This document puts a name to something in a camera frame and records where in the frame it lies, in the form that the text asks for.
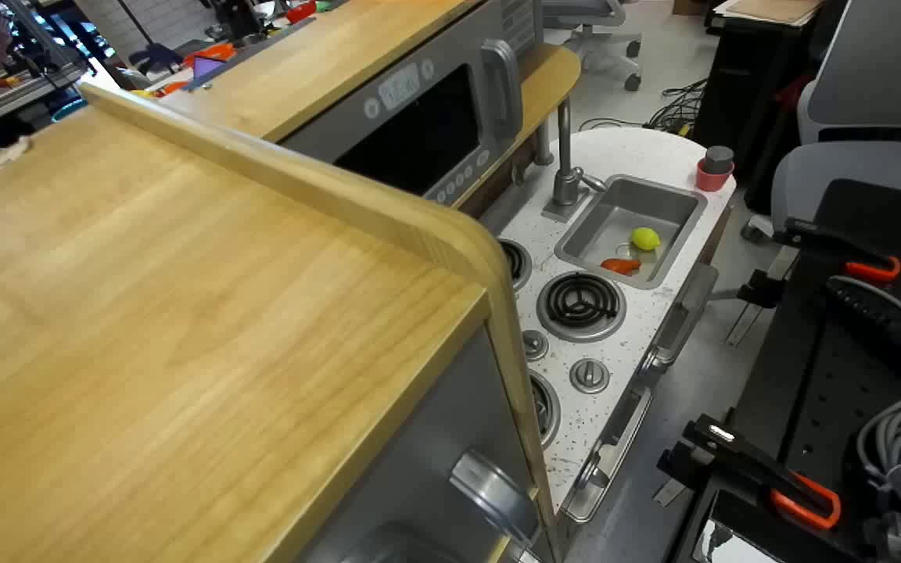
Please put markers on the grey cylinder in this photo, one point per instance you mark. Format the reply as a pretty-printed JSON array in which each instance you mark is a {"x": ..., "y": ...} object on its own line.
[{"x": 719, "y": 156}]

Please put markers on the black coil stove burner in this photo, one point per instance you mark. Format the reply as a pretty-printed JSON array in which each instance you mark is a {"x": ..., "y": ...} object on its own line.
[
  {"x": 547, "y": 407},
  {"x": 513, "y": 262},
  {"x": 580, "y": 303}
]

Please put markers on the silver stove knob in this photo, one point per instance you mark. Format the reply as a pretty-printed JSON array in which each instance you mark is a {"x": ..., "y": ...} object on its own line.
[
  {"x": 589, "y": 377},
  {"x": 535, "y": 344}
]

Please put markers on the silver toy faucet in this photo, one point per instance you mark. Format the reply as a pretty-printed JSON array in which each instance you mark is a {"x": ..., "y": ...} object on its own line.
[{"x": 563, "y": 177}]

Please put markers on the grey toy microwave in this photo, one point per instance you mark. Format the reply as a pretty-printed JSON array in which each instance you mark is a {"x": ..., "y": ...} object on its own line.
[{"x": 420, "y": 126}]

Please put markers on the orange toy food piece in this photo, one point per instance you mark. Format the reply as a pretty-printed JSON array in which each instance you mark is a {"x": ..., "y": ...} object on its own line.
[{"x": 620, "y": 266}]

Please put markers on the metal toy sink basin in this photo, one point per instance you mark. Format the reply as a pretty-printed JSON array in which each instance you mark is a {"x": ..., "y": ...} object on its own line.
[{"x": 616, "y": 214}]

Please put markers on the yellow-green toy ball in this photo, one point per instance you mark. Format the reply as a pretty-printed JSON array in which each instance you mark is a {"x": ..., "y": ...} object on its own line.
[{"x": 647, "y": 241}]

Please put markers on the silver round cabinet knob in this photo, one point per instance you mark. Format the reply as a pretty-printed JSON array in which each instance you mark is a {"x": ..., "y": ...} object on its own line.
[{"x": 485, "y": 492}]

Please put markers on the wooden toy kitchen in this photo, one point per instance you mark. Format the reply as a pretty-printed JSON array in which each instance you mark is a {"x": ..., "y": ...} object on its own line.
[{"x": 158, "y": 313}]

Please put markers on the wheeled office chair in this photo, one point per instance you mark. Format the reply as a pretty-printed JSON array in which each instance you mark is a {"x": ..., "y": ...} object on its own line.
[{"x": 580, "y": 12}]

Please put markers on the grey office chair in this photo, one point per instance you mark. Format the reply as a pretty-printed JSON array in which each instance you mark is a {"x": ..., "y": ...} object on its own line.
[{"x": 878, "y": 63}]

